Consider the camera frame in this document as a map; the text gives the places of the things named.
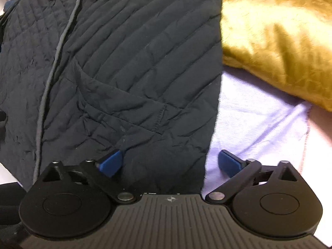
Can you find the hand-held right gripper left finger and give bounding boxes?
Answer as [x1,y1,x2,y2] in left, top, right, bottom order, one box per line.
[41,149,136,204]

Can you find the dark cloth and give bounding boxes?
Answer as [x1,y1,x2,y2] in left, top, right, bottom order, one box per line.
[0,182,28,227]

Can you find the golden patterned quilt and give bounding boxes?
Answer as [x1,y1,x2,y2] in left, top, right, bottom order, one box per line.
[220,0,332,112]

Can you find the lavender bed sheet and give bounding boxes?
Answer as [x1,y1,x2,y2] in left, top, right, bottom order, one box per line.
[201,66,332,198]

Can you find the black quilted jacket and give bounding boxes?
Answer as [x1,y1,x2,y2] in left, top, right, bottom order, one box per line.
[0,0,224,195]

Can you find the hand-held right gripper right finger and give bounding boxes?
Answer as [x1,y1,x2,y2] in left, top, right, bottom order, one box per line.
[205,149,299,203]

